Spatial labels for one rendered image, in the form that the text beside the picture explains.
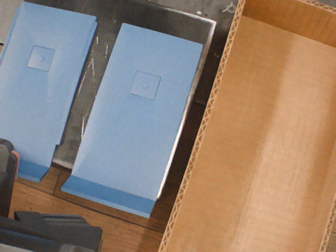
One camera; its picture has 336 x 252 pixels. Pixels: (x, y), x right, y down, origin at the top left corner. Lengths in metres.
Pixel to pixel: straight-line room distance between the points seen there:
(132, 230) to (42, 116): 0.12
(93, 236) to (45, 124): 0.17
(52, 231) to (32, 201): 0.17
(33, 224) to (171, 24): 0.25
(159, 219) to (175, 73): 0.12
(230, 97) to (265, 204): 0.10
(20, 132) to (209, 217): 0.17
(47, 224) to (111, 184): 0.14
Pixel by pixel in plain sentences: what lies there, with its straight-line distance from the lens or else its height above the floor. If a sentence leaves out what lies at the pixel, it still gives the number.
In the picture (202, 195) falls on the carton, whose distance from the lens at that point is 0.58.
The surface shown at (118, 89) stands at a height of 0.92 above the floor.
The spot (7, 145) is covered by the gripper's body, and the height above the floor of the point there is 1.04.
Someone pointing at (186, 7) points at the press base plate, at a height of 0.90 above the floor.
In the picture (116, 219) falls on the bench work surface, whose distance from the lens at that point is 0.59.
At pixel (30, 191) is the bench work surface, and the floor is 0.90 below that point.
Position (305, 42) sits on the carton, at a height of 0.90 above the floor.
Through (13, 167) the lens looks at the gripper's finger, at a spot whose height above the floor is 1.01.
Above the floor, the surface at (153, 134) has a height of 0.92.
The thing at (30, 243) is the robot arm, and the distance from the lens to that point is 0.38.
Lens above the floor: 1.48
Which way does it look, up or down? 75 degrees down
